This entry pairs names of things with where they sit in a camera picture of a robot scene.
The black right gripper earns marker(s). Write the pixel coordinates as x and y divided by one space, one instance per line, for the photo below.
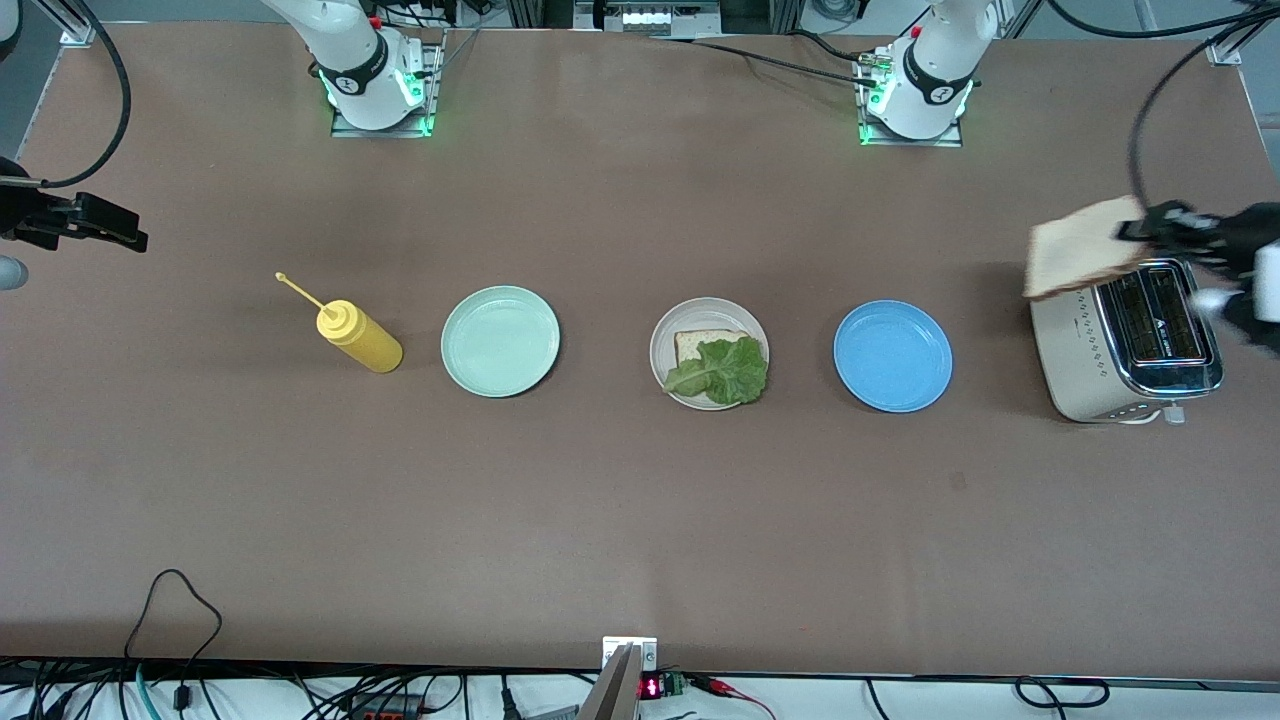
22 215

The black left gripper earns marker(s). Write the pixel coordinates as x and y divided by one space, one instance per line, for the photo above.
1232 233

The toasted bread slice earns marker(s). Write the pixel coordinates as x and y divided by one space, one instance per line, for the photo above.
1080 250

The yellow squeeze bottle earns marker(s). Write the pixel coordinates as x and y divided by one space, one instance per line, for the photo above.
370 350

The green lettuce leaf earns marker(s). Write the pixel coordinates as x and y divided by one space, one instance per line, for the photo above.
725 370

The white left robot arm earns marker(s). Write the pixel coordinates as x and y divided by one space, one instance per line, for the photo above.
930 70

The blue plate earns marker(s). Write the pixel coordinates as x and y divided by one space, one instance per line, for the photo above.
893 356

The mint green plate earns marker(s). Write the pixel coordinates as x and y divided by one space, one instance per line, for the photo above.
500 340

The beige plate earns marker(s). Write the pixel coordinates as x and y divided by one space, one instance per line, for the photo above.
710 310

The beige toaster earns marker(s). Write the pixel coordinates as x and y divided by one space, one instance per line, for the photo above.
1075 350

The brown bread slice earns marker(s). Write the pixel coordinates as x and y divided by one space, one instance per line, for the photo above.
692 345

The grey background control box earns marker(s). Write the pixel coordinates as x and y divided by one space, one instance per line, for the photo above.
645 18

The red LED display module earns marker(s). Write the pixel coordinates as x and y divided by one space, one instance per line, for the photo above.
652 687

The aluminium corner post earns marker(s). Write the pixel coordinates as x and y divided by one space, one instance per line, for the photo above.
75 30
1225 48

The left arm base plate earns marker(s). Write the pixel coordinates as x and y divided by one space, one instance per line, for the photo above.
910 142

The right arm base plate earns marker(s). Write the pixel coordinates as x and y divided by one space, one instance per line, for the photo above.
380 132

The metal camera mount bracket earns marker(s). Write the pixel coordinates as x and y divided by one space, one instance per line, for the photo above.
612 645

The aluminium camera mount post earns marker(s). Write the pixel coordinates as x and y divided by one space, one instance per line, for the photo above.
612 695

